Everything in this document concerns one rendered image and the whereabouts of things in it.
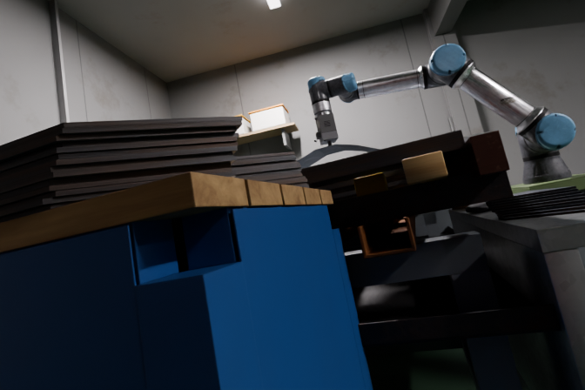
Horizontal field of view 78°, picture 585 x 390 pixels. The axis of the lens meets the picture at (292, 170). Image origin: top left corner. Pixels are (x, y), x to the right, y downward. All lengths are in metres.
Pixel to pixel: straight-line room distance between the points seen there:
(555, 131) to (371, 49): 4.06
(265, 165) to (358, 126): 4.47
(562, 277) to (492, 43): 5.07
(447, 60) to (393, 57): 3.84
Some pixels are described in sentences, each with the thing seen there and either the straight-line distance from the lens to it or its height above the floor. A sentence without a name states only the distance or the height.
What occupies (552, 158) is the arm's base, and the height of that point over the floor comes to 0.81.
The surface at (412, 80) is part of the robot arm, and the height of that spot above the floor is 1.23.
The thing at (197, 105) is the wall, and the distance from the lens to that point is 5.54.
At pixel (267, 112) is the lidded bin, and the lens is 4.64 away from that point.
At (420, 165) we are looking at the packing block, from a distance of 0.58.
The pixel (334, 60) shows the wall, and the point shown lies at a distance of 5.25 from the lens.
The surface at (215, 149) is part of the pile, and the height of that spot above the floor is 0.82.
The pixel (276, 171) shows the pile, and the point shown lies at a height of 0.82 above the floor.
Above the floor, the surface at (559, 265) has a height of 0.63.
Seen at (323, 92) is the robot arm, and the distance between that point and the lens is 1.48.
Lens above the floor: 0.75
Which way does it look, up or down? 9 degrees up
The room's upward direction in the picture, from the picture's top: 11 degrees counter-clockwise
